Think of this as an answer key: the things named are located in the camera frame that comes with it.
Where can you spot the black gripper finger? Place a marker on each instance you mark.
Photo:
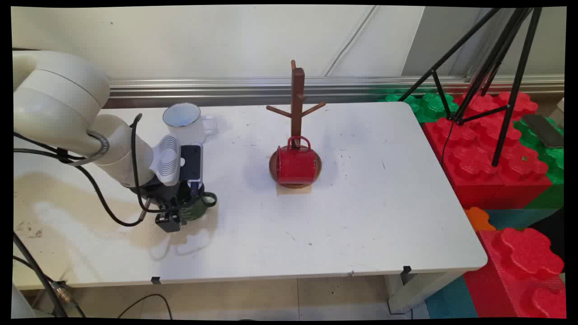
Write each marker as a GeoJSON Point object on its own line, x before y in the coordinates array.
{"type": "Point", "coordinates": [168, 222]}

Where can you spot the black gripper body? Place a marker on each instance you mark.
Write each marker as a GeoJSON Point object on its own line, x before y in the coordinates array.
{"type": "Point", "coordinates": [167, 196]}

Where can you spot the red enamel mug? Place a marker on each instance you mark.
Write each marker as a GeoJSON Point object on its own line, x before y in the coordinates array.
{"type": "Point", "coordinates": [295, 167]}

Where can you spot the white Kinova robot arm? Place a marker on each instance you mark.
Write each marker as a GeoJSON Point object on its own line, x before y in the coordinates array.
{"type": "Point", "coordinates": [58, 104]}

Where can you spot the dark green enamel mug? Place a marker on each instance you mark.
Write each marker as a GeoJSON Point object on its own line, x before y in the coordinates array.
{"type": "Point", "coordinates": [198, 208]}

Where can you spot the white enamel mug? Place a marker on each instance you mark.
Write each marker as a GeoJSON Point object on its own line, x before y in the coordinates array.
{"type": "Point", "coordinates": [183, 124]}

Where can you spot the brown wooden mug tree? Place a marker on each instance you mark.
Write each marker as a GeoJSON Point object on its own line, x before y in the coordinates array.
{"type": "Point", "coordinates": [297, 99]}

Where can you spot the white table leg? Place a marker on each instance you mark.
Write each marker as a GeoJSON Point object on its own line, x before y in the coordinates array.
{"type": "Point", "coordinates": [415, 289]}

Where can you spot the green foam block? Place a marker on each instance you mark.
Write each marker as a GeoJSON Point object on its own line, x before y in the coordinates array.
{"type": "Point", "coordinates": [557, 162]}
{"type": "Point", "coordinates": [433, 106]}

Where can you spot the blue ribbed foam block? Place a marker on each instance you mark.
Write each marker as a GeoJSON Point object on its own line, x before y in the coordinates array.
{"type": "Point", "coordinates": [451, 300]}

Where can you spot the large red foam block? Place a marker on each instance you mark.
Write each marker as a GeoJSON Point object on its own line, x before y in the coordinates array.
{"type": "Point", "coordinates": [474, 171]}

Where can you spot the orange foam piece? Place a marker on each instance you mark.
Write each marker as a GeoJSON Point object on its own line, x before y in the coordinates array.
{"type": "Point", "coordinates": [478, 219]}

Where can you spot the teal foam block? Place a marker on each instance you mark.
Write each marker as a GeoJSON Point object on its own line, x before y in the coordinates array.
{"type": "Point", "coordinates": [515, 218]}

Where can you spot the black tripod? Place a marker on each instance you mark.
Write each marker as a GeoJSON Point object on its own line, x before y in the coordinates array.
{"type": "Point", "coordinates": [517, 81]}

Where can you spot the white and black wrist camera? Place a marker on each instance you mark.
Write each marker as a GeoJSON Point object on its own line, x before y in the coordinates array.
{"type": "Point", "coordinates": [169, 158]}

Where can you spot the aluminium wall rail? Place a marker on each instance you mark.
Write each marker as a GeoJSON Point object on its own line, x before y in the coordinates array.
{"type": "Point", "coordinates": [226, 88]}

